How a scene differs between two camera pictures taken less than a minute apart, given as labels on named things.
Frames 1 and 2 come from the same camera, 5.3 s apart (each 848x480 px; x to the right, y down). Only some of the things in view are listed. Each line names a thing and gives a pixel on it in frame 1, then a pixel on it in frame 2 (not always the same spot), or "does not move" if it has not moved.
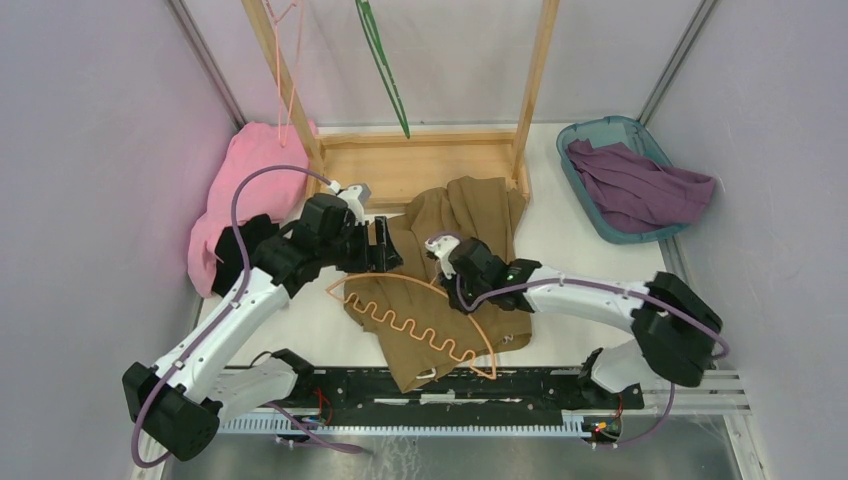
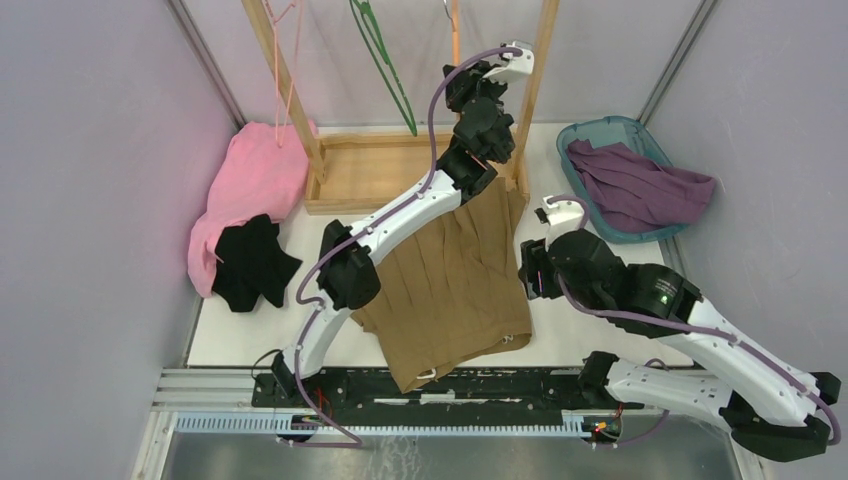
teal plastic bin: x=608 y=130 does not move
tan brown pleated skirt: x=409 y=312 does not move
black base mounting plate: x=510 y=395 does not move
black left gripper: x=380 y=257 → x=466 y=82
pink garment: x=255 y=145 does not move
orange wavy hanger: x=412 y=326 → x=456 y=33
